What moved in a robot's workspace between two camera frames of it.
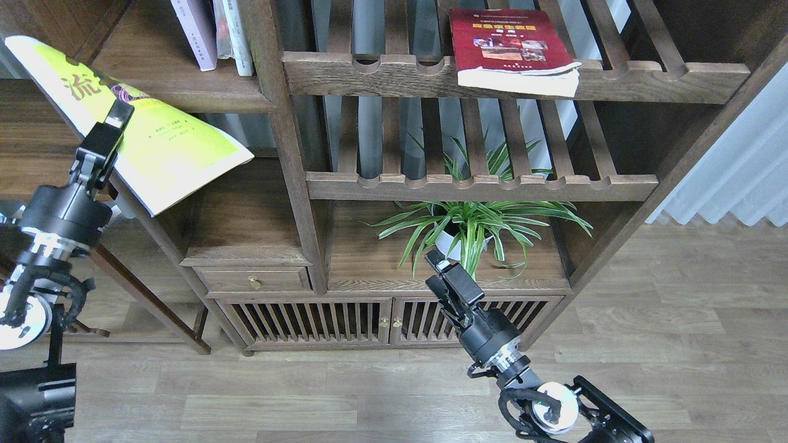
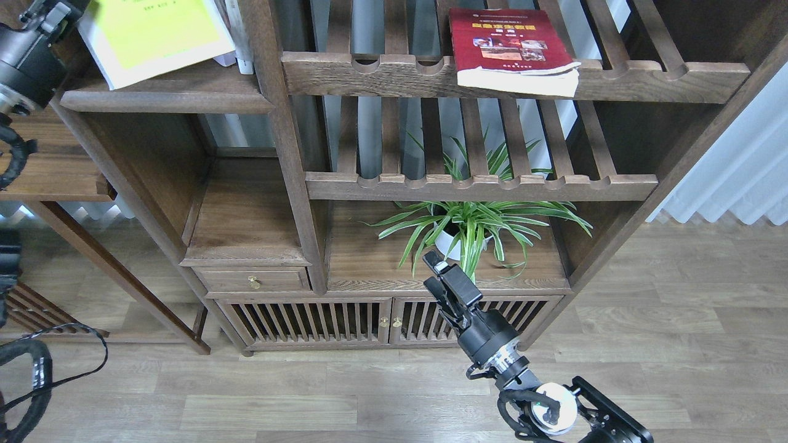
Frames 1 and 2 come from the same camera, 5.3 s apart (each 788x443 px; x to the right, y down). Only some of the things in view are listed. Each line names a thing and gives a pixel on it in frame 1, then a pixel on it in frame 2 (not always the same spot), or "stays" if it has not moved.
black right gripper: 489,334 stays
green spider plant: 469,224 stays
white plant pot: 442,240 stays
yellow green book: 164,157 → 133,40
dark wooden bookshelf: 370,156 stays
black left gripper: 69,212 → 33,58
